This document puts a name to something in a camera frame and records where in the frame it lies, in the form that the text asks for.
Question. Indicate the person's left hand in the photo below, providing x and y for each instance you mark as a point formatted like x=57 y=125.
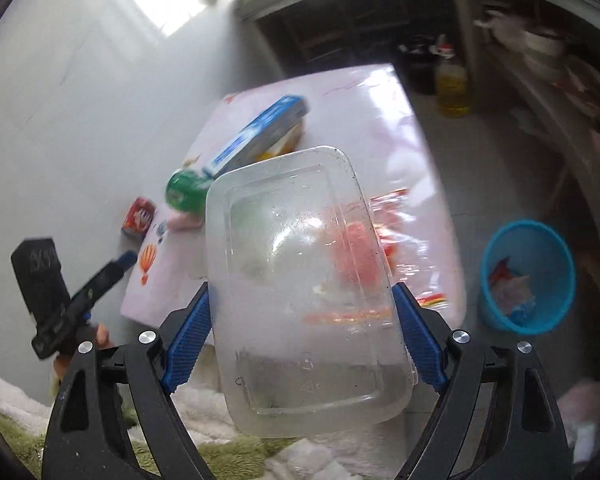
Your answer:
x=102 y=337

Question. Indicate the long blue white box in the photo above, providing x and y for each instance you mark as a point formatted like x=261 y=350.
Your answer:
x=260 y=130

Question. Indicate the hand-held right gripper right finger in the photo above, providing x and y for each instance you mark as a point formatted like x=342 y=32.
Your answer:
x=422 y=345

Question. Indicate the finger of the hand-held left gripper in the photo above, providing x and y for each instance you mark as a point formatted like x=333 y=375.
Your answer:
x=102 y=282

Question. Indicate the folding table white printed cover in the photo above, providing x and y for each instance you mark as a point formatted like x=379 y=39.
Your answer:
x=360 y=110

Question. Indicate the clear wrapper red print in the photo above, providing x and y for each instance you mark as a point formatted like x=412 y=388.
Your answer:
x=397 y=195

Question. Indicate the white fluffy garment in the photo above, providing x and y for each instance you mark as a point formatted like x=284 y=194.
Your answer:
x=205 y=410

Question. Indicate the cooking oil bottle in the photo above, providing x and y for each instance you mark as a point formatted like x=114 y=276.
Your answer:
x=452 y=95

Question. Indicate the green fluffy blanket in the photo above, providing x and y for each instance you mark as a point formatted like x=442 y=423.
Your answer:
x=230 y=460

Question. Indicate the clear plastic food container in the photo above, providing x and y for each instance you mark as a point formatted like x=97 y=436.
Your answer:
x=305 y=285

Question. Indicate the black bin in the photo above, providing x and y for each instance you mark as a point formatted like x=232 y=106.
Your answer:
x=420 y=75

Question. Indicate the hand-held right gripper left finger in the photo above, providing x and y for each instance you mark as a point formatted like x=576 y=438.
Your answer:
x=185 y=345

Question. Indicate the pink white plastic bag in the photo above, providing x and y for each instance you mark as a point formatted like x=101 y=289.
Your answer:
x=582 y=402

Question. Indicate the blue plastic basket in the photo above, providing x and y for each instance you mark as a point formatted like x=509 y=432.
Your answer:
x=555 y=260

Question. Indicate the red drink can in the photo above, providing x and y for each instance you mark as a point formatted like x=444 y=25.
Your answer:
x=137 y=217

